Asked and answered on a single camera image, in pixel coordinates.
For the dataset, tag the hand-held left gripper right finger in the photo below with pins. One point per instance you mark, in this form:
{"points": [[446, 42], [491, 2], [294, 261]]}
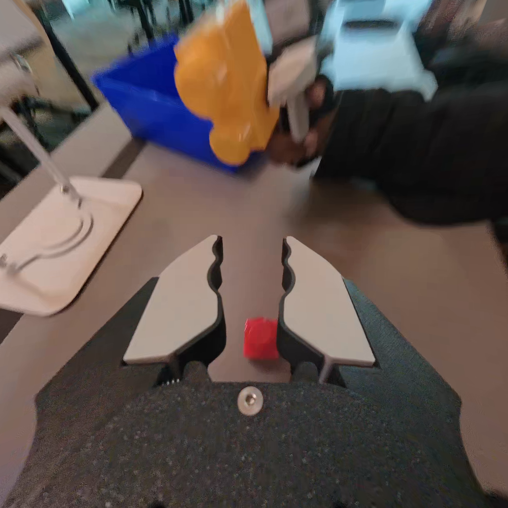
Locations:
{"points": [[329, 313]]}

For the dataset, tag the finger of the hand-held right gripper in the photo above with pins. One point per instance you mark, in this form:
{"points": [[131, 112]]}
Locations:
{"points": [[262, 23], [293, 71]]}

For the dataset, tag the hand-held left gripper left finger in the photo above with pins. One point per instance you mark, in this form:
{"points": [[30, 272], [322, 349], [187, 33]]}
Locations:
{"points": [[178, 313]]}

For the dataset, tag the yellow mega block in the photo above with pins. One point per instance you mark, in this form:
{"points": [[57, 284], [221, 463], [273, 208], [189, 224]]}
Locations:
{"points": [[222, 79]]}

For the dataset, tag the red mega block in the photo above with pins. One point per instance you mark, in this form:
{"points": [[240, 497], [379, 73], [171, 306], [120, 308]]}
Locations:
{"points": [[260, 339]]}

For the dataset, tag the blue plastic bin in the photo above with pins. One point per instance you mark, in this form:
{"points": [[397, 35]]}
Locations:
{"points": [[150, 103]]}

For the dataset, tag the person's right forearm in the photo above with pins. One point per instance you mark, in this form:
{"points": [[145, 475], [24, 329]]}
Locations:
{"points": [[416, 150]]}

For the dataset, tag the person's right hand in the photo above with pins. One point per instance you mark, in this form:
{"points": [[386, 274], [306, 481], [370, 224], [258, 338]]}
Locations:
{"points": [[317, 139]]}

